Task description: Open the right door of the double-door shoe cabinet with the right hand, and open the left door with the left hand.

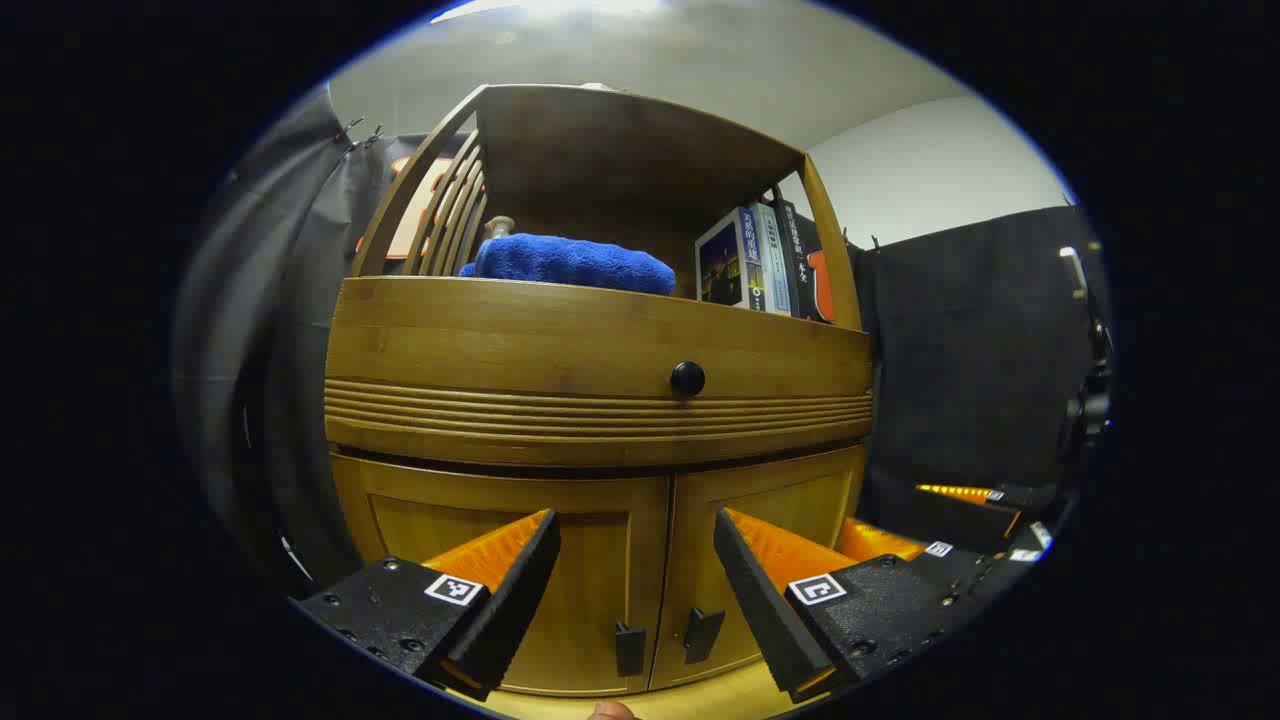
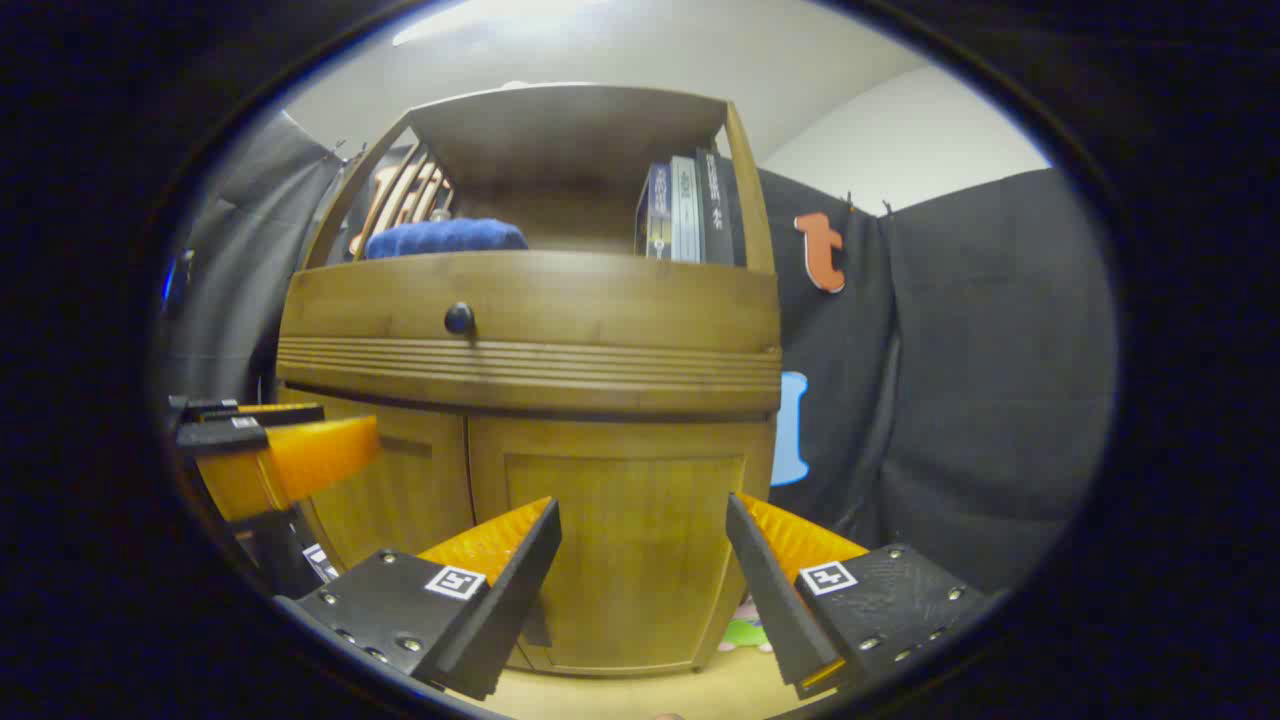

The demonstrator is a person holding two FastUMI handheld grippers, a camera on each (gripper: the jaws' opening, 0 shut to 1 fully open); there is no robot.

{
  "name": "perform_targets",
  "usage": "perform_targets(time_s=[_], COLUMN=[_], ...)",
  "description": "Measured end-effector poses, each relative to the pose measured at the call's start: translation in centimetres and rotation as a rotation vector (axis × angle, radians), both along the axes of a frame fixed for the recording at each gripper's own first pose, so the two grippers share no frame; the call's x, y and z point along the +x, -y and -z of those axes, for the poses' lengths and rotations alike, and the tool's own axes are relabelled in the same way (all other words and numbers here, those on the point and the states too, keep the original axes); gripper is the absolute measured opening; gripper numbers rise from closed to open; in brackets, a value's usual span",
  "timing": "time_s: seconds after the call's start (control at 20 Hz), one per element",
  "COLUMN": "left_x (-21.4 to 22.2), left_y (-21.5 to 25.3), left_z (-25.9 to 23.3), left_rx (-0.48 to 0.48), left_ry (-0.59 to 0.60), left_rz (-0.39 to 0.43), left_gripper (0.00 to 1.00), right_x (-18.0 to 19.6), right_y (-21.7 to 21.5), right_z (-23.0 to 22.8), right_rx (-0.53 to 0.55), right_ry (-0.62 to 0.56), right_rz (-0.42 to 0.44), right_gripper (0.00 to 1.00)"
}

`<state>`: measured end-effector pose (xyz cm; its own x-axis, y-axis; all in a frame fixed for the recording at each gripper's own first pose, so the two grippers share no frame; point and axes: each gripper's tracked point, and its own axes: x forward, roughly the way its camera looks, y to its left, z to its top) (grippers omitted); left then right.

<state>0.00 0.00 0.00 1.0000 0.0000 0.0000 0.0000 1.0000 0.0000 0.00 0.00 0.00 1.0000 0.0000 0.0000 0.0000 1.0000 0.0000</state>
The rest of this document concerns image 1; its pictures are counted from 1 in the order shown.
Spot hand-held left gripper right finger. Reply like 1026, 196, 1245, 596
712, 506, 991, 703

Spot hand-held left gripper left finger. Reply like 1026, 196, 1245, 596
290, 508, 563, 703

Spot wooden shoe cabinet door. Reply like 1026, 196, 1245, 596
330, 452, 669, 698
650, 445, 866, 691

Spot wooden cabinet drawer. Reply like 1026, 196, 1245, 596
322, 275, 876, 469

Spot wooden double-door shoe cabinet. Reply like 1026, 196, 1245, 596
322, 83, 879, 698

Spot black backdrop cloth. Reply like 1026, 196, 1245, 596
172, 85, 1106, 591

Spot orange cover book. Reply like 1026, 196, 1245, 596
806, 250, 836, 323

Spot pale grey spine book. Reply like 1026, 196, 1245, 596
762, 200, 798, 317

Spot night photo cover book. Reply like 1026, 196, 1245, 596
694, 207, 769, 313

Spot folded blue towel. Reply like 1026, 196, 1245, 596
458, 232, 678, 297

